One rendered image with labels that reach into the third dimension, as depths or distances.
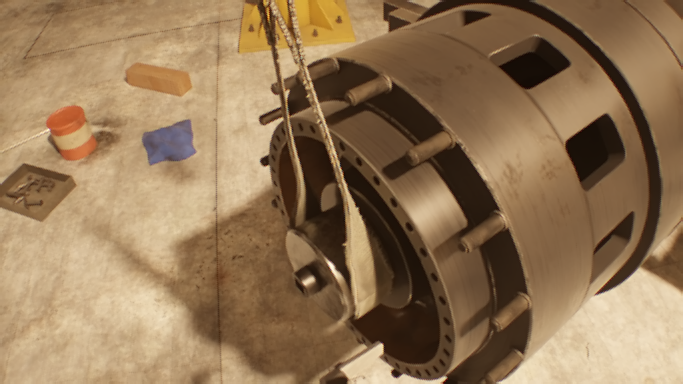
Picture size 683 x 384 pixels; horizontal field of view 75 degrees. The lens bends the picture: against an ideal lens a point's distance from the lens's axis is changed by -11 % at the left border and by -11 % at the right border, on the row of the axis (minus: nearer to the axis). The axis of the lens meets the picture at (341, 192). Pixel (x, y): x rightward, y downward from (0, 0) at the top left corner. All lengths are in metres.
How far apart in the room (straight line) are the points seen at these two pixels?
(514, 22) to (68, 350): 1.63
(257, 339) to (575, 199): 1.23
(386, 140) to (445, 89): 0.08
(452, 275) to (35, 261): 1.86
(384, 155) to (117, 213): 1.75
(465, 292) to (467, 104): 0.20
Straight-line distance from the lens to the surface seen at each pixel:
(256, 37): 3.18
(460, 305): 0.55
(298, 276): 0.65
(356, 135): 0.55
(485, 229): 0.49
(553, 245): 0.56
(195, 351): 1.66
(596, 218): 0.62
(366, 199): 0.62
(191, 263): 1.87
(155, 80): 2.85
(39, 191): 2.51
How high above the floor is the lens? 1.39
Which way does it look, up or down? 44 degrees down
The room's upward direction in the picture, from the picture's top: 4 degrees counter-clockwise
